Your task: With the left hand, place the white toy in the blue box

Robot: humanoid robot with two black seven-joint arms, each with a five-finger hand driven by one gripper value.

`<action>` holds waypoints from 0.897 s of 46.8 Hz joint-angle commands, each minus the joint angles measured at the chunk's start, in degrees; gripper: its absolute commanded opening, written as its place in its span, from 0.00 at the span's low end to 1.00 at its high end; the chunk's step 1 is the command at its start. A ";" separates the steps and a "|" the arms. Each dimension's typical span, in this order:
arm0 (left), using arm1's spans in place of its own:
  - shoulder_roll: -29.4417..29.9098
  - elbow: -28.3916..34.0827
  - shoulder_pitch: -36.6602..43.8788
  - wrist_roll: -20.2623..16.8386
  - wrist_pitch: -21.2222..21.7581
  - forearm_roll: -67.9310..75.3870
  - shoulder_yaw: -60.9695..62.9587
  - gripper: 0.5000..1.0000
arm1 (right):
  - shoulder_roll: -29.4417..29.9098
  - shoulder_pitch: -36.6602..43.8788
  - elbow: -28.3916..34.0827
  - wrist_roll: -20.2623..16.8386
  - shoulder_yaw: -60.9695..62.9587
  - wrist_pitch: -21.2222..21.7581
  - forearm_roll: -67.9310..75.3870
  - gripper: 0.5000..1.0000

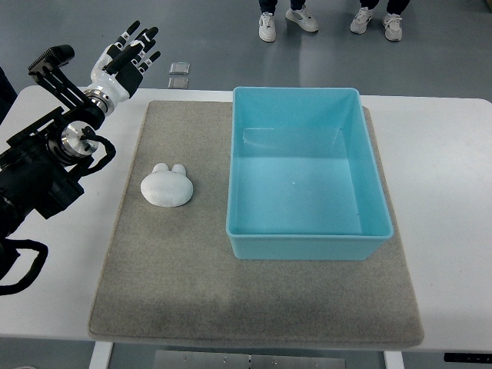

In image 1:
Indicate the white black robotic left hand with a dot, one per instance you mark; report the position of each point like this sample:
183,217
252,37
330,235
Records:
119,71

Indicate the white bunny toy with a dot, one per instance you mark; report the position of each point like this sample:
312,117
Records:
167,187

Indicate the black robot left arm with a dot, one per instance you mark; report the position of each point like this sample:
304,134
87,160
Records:
44,162

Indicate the blue plastic box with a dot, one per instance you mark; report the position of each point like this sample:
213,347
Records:
304,183

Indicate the upper floor socket cover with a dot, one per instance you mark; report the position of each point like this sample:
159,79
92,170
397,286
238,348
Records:
179,68

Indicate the floor socket cover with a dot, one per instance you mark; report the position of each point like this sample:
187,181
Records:
178,83
179,68

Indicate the lower floor socket cover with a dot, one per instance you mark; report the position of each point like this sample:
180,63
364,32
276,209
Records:
178,83

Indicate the white sneaker far left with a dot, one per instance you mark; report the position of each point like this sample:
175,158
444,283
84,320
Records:
266,27

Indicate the white sneaker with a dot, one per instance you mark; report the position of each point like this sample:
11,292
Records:
361,20
266,27
392,27
303,18

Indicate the grey felt mat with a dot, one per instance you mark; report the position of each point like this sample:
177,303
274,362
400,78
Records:
170,275

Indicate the white left table leg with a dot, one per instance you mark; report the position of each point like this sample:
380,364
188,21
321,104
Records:
101,355

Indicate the white table leg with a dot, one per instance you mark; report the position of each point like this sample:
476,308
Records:
393,360
101,355

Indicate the white sneaker far right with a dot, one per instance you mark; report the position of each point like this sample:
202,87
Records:
392,27

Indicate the white right table leg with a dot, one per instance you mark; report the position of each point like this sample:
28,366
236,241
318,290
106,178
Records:
393,360

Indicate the black desk control panel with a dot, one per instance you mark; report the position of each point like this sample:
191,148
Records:
468,358

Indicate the grey metal base plate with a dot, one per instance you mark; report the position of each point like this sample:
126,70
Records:
191,359

